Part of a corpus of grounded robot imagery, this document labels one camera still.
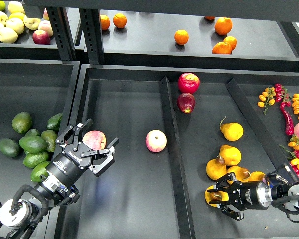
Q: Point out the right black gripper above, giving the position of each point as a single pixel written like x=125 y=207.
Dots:
x=242 y=195

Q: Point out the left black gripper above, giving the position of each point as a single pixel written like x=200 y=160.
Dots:
x=76 y=157

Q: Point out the yellow pear with stem up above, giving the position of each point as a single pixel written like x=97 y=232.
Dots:
x=215 y=196

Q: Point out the dark green avocado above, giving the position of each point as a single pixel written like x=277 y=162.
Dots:
x=33 y=144

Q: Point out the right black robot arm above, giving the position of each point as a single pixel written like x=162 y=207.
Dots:
x=280 y=199

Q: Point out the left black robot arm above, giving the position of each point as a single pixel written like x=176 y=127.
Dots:
x=29 y=205

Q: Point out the yellow pear left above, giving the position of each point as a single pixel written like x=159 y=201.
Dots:
x=216 y=168

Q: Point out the yellow pear lower right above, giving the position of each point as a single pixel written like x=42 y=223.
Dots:
x=256 y=176

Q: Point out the green avocado right of pile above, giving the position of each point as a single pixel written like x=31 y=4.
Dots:
x=50 y=137

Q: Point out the yellow pear middle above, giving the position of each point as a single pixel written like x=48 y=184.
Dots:
x=231 y=155

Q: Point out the bright green avocado lowest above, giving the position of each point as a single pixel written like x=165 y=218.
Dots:
x=39 y=173

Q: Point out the green avocado middle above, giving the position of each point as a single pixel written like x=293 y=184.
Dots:
x=32 y=132

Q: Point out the bright green avocado centre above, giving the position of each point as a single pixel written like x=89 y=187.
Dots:
x=32 y=160

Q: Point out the yellow pear upper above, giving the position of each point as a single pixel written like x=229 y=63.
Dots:
x=231 y=131

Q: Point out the dark avocado far left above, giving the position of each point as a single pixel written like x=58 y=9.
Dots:
x=9 y=147

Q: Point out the pink apple left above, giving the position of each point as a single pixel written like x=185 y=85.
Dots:
x=95 y=140

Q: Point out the black tray divider left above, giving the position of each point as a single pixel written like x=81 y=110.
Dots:
x=179 y=180

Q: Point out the black tray divider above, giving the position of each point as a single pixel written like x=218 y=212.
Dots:
x=267 y=140
x=179 y=180

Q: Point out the black tray divider right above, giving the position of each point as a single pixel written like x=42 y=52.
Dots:
x=267 y=140

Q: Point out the pink apple centre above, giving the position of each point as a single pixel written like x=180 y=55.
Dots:
x=156 y=141

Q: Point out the black left tray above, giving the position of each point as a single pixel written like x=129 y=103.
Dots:
x=40 y=87

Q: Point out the black tray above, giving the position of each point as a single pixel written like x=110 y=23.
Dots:
x=134 y=198
x=40 y=87

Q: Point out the mixed cherry tomato bunch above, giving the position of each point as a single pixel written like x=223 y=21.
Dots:
x=292 y=151

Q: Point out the black centre tray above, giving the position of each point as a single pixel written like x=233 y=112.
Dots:
x=134 y=198

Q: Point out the red chili pepper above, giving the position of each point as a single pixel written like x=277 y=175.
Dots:
x=289 y=125

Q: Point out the dark red apple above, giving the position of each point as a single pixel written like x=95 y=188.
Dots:
x=186 y=102

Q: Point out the orange cherry tomato vine left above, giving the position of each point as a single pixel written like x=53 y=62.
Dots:
x=266 y=99

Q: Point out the red cherry tomato vine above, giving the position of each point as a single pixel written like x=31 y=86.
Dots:
x=282 y=95

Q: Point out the black upper shelf left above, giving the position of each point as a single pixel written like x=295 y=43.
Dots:
x=25 y=48

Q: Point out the bright red apple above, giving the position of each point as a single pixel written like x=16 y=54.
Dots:
x=188 y=83

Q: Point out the red apple on shelf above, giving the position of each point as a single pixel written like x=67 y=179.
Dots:
x=41 y=37

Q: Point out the orange on shelf left edge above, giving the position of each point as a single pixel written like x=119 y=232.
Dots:
x=105 y=22

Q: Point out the pale pink apple on shelf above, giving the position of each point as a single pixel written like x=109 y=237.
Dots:
x=46 y=26

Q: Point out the green avocado by tray wall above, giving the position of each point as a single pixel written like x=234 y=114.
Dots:
x=54 y=122

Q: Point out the black shelf post left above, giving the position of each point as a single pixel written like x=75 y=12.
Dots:
x=62 y=33

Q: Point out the black shelf post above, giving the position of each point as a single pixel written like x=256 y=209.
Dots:
x=62 y=33
x=90 y=22

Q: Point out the black shelf post right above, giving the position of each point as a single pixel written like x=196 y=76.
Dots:
x=90 y=22

